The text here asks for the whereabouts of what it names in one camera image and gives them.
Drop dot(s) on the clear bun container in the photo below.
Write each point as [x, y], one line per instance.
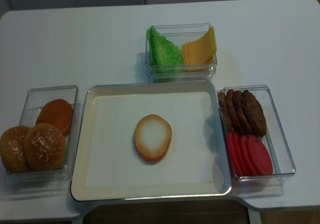
[35, 101]

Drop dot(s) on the rear brown meat patty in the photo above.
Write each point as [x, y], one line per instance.
[223, 108]

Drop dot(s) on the rear red tomato slice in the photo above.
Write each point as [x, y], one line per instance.
[232, 153]

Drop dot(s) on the plain bun half in container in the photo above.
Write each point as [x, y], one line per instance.
[58, 113]

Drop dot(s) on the left sesame top bun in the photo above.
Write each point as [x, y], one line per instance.
[12, 154]

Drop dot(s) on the green lettuce leaf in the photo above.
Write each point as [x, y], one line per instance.
[166, 57]

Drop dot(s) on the clear patty and tomato container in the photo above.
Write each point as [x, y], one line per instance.
[274, 141]

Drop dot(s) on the front red tomato slice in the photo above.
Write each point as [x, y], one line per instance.
[260, 158]

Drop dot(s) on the front brown meat patty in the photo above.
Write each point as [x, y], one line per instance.
[254, 114]

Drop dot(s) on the yellow cheese slices stack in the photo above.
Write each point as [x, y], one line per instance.
[197, 55]

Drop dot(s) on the clear lettuce and cheese container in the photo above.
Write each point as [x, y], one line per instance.
[180, 34]

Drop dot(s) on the brown meat patty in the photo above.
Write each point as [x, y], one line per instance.
[237, 101]
[232, 113]
[254, 114]
[223, 108]

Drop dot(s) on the bottom bun half on tray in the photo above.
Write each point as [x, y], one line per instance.
[152, 138]

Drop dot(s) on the red tomato slice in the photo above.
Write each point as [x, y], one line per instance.
[232, 153]
[260, 158]
[240, 155]
[246, 158]

